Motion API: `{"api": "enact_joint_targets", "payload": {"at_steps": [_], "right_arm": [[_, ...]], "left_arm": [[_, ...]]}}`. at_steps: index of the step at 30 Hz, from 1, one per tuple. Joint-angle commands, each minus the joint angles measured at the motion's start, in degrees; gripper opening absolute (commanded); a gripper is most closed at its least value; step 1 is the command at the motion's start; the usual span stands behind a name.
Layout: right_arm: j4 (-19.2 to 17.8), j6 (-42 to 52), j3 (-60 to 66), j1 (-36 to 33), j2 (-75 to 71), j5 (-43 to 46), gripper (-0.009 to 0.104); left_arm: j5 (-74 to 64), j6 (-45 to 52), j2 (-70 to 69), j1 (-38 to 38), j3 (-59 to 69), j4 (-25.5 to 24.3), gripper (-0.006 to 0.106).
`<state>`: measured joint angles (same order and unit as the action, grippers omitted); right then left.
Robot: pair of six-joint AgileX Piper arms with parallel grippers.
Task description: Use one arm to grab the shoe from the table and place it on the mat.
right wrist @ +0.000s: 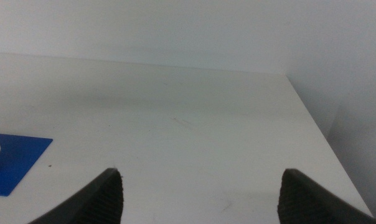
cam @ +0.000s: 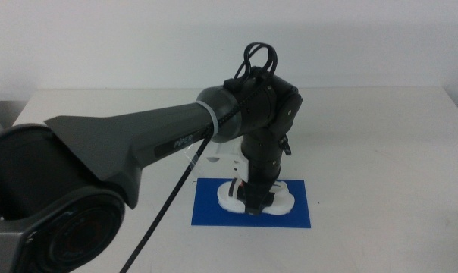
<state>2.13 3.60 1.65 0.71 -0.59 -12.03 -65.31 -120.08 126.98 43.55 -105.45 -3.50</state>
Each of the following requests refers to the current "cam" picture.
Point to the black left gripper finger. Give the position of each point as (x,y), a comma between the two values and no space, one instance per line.
(257,199)

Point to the translucent zip tie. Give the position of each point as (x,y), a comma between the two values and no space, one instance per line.
(211,117)

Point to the blue rectangular mat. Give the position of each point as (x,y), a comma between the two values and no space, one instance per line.
(206,216)

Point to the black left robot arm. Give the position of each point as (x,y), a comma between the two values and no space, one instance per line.
(119,140)

